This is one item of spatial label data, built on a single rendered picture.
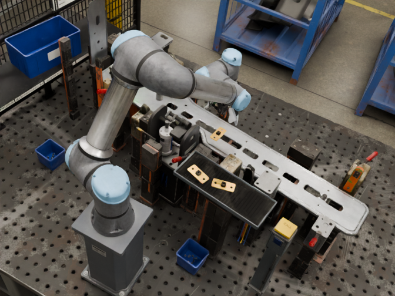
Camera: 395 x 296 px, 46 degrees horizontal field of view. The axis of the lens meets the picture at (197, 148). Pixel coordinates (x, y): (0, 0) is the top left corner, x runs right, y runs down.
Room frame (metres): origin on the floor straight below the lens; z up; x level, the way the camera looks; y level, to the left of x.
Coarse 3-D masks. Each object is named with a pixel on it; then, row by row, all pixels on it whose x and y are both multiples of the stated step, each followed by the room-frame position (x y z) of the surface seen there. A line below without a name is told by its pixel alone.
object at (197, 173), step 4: (188, 168) 1.06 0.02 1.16; (196, 168) 1.07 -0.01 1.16; (192, 172) 1.04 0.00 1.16; (196, 172) 1.04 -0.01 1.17; (200, 172) 1.04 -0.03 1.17; (196, 176) 1.03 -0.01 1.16; (200, 176) 1.03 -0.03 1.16; (204, 176) 1.03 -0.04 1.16; (200, 180) 1.01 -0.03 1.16; (204, 180) 1.01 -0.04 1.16
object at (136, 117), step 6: (138, 114) 1.38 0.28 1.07; (132, 120) 1.35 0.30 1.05; (138, 120) 1.34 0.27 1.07; (132, 126) 1.35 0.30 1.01; (138, 126) 1.34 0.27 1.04; (132, 132) 1.35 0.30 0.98; (138, 132) 1.34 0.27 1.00; (132, 138) 1.36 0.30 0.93; (138, 138) 1.34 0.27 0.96; (132, 144) 1.36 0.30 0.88; (138, 144) 1.34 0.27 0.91; (132, 150) 1.36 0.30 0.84; (138, 150) 1.34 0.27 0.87; (132, 156) 1.36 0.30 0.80; (138, 156) 1.34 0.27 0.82; (132, 162) 1.35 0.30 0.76; (138, 162) 1.34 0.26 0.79; (132, 168) 1.35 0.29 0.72; (138, 168) 1.34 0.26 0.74; (138, 174) 1.33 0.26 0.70
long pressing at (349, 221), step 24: (144, 96) 1.57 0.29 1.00; (192, 120) 1.46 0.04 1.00; (216, 120) 1.49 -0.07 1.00; (216, 144) 1.34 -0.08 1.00; (240, 144) 1.37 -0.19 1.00; (264, 144) 1.39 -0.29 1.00; (264, 168) 1.25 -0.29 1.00; (288, 168) 1.28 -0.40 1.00; (288, 192) 1.15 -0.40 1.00; (336, 192) 1.19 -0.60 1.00; (336, 216) 1.07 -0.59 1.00; (360, 216) 1.09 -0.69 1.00
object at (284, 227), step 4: (280, 220) 0.90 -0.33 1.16; (284, 220) 0.90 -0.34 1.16; (280, 224) 0.88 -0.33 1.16; (284, 224) 0.89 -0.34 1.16; (288, 224) 0.89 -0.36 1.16; (292, 224) 0.89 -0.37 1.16; (276, 228) 0.86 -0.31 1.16; (280, 228) 0.87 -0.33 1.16; (284, 228) 0.87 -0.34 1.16; (288, 228) 0.87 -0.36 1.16; (292, 228) 0.87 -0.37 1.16; (280, 232) 0.85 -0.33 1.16; (284, 232) 0.85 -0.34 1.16; (288, 232) 0.86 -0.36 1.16; (292, 232) 0.86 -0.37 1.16; (284, 236) 0.84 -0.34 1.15; (288, 236) 0.84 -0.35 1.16
